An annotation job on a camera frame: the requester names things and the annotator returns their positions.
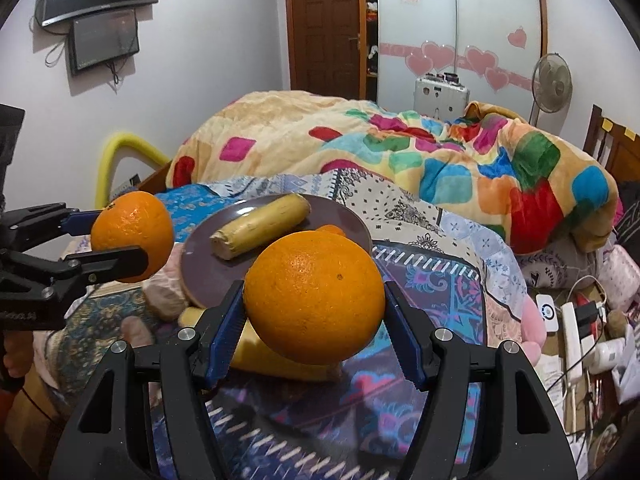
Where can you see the pink plush toy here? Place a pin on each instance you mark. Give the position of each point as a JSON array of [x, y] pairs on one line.
[[532, 332]]

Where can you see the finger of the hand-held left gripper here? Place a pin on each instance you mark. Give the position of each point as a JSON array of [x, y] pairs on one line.
[[82, 220], [115, 262]]

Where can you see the open wooden shelf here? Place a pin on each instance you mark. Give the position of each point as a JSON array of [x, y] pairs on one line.
[[371, 35]]

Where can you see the colourful patchwork blanket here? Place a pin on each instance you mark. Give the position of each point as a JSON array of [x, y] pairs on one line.
[[400, 160]]

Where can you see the medium orange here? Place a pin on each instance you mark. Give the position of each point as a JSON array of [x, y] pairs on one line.
[[135, 220]]

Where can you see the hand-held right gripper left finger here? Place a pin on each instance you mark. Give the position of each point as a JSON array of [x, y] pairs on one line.
[[224, 342]]

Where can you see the wooden headboard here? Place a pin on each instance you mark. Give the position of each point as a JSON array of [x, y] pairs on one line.
[[612, 147]]

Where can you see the purple plate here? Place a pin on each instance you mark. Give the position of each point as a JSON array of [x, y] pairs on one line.
[[215, 275]]

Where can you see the yellow foam tube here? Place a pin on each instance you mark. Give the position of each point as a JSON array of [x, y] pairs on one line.
[[112, 152]]

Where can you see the white power strip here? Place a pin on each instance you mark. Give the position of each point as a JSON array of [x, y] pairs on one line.
[[571, 350]]

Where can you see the white bottle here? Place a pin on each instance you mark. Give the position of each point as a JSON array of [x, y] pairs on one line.
[[607, 355]]

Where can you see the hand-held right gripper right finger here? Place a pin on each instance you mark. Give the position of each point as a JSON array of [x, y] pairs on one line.
[[406, 342]]

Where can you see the white round device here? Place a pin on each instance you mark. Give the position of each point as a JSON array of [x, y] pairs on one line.
[[547, 312]]

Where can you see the yellow banana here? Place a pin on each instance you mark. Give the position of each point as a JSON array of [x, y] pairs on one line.
[[260, 227], [260, 357]]

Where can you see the white hard case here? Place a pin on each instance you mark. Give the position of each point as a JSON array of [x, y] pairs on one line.
[[440, 97]]

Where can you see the wall-mounted black monitor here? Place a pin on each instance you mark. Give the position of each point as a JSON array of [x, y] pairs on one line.
[[102, 40]]

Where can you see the standing fan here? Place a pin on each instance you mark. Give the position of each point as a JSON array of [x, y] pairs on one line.
[[552, 82]]

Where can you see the white wardrobe with pink hearts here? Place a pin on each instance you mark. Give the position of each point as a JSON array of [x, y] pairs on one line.
[[450, 15]]

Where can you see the small orange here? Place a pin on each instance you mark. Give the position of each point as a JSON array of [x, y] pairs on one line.
[[331, 230]]

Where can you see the brown wooden door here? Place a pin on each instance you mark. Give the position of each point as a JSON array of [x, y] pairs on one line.
[[320, 25]]

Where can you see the pale pink fruit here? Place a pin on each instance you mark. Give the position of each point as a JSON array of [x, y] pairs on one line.
[[136, 331], [167, 287]]

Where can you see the large orange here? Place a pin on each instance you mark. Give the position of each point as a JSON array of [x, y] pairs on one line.
[[315, 295]]

